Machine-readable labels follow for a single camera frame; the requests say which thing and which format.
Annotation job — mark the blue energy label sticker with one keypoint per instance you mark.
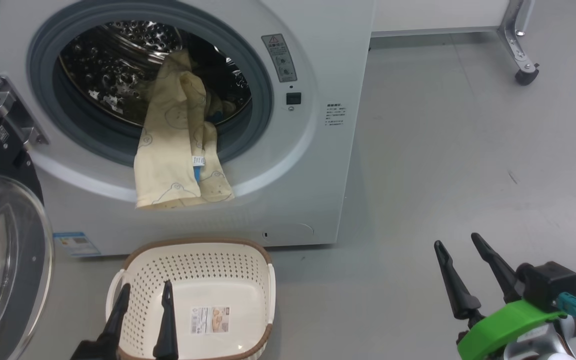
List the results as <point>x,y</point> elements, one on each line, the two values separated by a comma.
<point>77,245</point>

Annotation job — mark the white product label sticker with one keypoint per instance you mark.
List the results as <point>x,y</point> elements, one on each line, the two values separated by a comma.
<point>210,320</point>

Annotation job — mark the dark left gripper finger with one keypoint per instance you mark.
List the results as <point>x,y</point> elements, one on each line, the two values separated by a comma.
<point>167,335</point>
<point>118,315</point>

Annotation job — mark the right metal caster leg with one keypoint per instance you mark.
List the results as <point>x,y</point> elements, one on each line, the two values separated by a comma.
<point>513,35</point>

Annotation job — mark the cream garment with blue cuff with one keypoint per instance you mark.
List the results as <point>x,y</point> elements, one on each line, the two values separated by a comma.
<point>227,107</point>

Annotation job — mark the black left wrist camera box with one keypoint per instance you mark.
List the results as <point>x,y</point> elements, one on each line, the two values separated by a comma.
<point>90,352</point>

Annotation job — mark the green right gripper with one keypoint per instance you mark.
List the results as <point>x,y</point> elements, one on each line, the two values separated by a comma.
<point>498,330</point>

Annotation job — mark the cream perforated laundry basket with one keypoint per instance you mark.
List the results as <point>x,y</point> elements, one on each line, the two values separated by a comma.
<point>193,280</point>

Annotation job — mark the cream bear print garment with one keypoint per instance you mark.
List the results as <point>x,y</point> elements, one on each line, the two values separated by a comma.
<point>168,160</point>

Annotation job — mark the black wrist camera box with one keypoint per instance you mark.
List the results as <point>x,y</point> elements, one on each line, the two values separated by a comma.
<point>548,285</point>
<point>90,352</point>

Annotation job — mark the white front-load washing machine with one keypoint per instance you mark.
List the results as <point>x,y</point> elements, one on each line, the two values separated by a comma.
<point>293,190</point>

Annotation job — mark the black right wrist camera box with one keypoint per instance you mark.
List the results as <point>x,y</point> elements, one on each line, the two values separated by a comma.
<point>548,285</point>

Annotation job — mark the washing machine glass door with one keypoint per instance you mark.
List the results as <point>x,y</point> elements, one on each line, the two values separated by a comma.
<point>8,260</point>

